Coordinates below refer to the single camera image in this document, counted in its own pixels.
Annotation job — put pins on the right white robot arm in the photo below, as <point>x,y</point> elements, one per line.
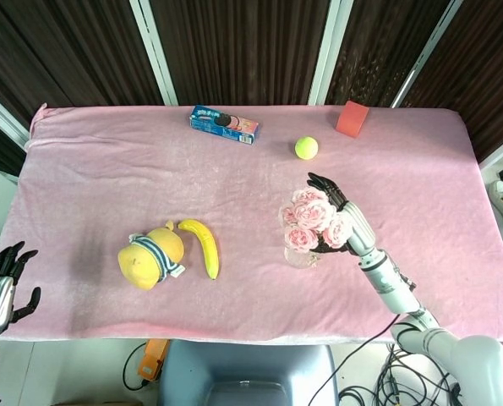
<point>397,289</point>

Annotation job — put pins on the pink fleece table cloth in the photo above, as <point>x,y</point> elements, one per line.
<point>192,186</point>

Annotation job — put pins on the orange device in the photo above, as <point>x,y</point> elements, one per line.
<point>151,359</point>

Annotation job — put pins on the clear glass vase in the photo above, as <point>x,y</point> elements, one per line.
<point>299,260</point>

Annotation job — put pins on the yellow-green tennis ball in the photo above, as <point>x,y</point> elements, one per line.
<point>306,147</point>

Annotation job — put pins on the pink rose bouquet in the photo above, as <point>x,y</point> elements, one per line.
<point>314,215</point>

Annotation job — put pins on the yellow banana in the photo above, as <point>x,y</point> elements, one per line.
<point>209,249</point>

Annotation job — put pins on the yellow plush toy striped scarf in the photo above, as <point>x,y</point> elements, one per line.
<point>143,264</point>

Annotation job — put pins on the grey-blue chair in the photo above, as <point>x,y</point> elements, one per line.
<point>247,372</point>

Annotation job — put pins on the right black-silver robot hand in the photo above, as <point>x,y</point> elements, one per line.
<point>361,232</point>

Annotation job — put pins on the white partition post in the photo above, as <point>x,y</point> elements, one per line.
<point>329,55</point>
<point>424,55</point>
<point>156,55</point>
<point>502,150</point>
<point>1,114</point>

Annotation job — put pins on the blue cookie box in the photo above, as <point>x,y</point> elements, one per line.
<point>225,127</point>

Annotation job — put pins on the red-orange block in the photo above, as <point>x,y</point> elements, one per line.
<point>351,120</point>

